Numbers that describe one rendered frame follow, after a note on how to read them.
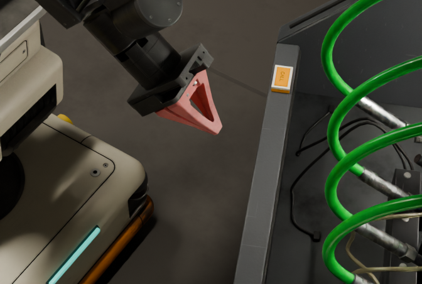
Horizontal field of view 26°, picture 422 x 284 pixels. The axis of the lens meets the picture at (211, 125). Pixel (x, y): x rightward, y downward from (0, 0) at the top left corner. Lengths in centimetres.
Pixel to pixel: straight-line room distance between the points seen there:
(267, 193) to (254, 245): 9
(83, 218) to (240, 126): 69
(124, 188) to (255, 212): 91
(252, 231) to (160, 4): 48
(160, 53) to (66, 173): 125
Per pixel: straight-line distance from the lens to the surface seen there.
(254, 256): 132
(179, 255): 243
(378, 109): 122
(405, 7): 151
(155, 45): 103
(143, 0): 96
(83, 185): 223
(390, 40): 156
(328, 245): 104
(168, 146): 264
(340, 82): 118
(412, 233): 133
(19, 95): 174
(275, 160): 141
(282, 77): 151
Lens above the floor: 207
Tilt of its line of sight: 50 degrees down
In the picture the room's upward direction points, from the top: straight up
